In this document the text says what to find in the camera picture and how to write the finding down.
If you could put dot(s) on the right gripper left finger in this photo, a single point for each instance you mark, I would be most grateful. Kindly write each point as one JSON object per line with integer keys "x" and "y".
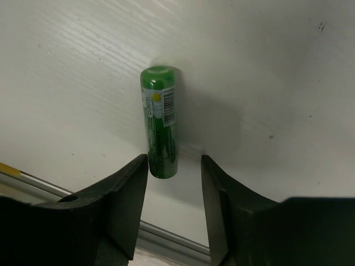
{"x": 97, "y": 225}

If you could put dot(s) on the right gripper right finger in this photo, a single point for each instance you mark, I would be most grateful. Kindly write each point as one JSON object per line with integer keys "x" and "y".
{"x": 246, "y": 228}

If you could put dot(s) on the green clear tube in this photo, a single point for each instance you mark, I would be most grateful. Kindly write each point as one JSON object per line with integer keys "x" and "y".
{"x": 158, "y": 91}

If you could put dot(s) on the aluminium rail front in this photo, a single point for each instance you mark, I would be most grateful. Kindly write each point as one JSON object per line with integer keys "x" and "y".
{"x": 155, "y": 246}

